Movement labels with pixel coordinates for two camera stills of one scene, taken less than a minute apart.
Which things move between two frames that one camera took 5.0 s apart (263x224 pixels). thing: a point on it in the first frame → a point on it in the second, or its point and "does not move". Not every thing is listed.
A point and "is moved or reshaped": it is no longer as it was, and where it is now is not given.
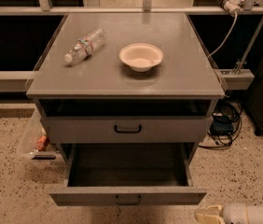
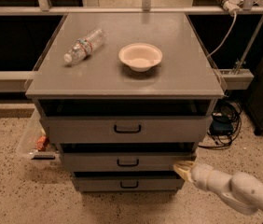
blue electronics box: x=222 y=125 does not move
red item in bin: x=42 y=143 does not move
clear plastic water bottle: x=85 y=46 does not move
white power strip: x=233 y=5 does not move
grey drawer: x=128 y=175 is moved or reshaped
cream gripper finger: x=211 y=215 → x=185 y=168
